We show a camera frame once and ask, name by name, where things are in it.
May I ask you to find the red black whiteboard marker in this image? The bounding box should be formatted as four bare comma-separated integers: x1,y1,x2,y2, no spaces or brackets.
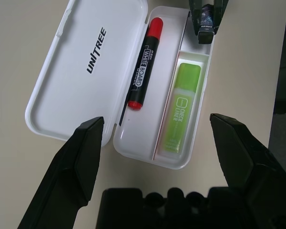
127,17,164,111

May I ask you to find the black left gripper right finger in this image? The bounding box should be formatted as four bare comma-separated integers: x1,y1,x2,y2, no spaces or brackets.
209,113,286,229

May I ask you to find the green highlighter pen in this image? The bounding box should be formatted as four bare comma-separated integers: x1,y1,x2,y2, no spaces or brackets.
157,62,202,155

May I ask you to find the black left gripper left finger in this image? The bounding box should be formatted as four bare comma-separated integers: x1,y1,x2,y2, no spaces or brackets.
17,116,105,229

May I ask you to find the white plastic pencil case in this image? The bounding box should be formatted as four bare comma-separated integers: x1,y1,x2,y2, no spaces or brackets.
25,0,214,170

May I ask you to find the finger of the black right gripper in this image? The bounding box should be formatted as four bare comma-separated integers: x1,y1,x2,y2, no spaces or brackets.
188,0,203,37
213,0,230,34

